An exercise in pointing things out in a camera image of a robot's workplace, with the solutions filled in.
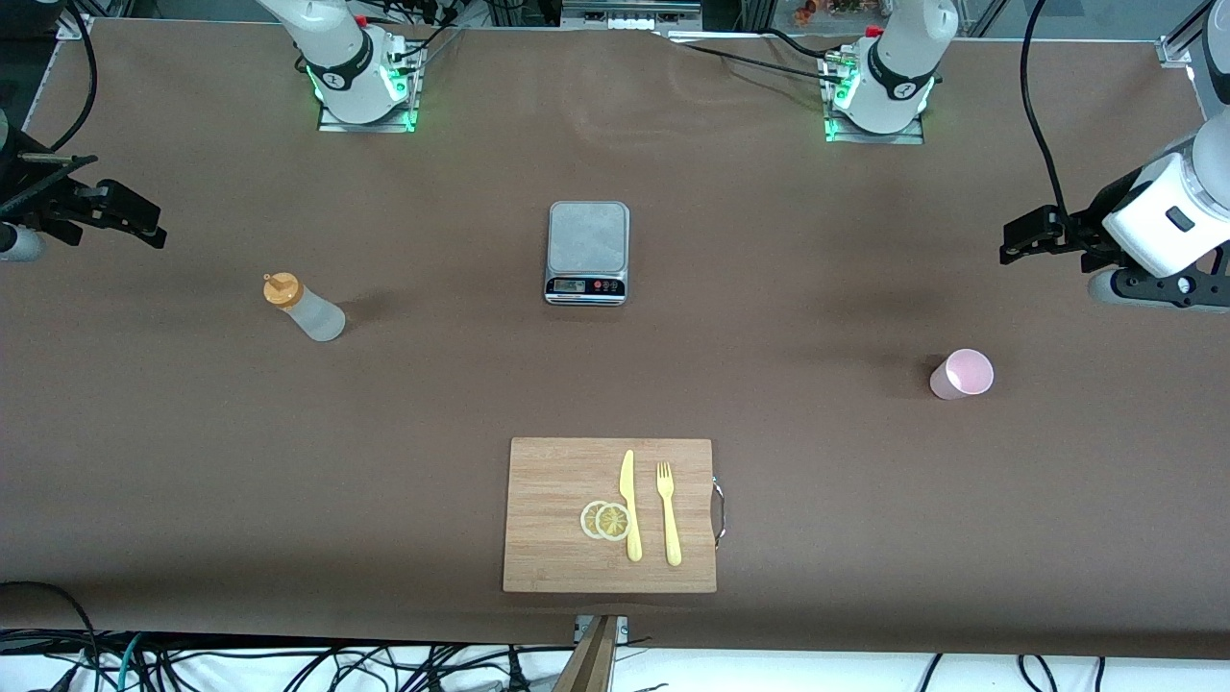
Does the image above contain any pink plastic cup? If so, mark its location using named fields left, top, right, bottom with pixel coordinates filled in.
left=929, top=348, right=996, bottom=402

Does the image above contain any clear sauce bottle orange cap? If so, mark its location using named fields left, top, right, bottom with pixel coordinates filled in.
left=263, top=272, right=347, bottom=343

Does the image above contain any brown table cover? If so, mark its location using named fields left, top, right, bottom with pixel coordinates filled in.
left=0, top=17, right=1230, bottom=660

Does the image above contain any silver digital kitchen scale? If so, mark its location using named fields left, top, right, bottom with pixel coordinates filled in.
left=544, top=200, right=631, bottom=307

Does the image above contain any white power strip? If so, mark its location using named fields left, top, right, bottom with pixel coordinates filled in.
left=562, top=0, right=704, bottom=32

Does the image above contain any yellow plastic fork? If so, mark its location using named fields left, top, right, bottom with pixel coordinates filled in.
left=655, top=461, right=683, bottom=567

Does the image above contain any yellow plastic knife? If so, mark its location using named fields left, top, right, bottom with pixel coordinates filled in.
left=619, top=449, right=644, bottom=563

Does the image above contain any wooden cutting board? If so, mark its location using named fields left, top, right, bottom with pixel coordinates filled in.
left=502, top=437, right=719, bottom=595

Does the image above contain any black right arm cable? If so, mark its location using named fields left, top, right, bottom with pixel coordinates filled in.
left=46, top=0, right=100, bottom=155

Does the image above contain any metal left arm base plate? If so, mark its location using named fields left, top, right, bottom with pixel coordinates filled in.
left=824, top=53, right=925, bottom=145

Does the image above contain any aluminium frame corner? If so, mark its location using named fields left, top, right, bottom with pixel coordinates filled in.
left=1156, top=0, right=1230, bottom=68

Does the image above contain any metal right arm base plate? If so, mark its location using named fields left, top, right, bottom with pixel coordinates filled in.
left=317, top=43, right=424, bottom=134

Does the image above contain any short black table cable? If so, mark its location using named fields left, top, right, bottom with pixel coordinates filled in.
left=764, top=27, right=842, bottom=61

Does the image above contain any long black table cable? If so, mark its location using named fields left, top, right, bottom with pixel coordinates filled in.
left=668, top=38, right=849, bottom=87

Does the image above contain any black base cable bundle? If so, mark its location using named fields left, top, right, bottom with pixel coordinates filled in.
left=399, top=0, right=464, bottom=61

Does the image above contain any black looping floor cable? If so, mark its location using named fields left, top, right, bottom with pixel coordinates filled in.
left=0, top=581, right=102, bottom=692

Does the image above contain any teal floor cable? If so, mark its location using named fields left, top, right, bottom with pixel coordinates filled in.
left=115, top=632, right=145, bottom=692

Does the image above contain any wooden post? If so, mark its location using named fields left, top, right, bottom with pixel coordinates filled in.
left=553, top=615, right=619, bottom=692

